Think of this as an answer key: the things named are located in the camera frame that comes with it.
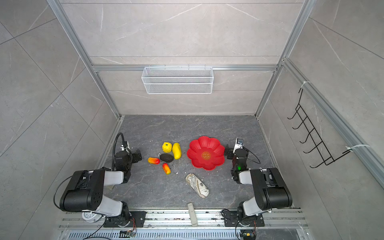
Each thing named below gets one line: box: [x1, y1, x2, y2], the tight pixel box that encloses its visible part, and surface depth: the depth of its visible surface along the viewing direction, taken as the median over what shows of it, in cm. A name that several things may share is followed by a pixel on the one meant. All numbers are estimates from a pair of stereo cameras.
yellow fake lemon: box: [162, 142, 173, 154], surface depth 97 cm
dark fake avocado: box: [159, 153, 174, 163], surface depth 95 cm
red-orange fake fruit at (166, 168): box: [162, 163, 172, 175], surface depth 90 cm
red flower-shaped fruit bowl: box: [187, 136, 226, 171], surface depth 100 cm
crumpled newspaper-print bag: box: [185, 173, 210, 199], surface depth 83 cm
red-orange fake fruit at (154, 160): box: [147, 157, 161, 165], surface depth 94 cm
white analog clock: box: [81, 209, 102, 223], surface depth 73 cm
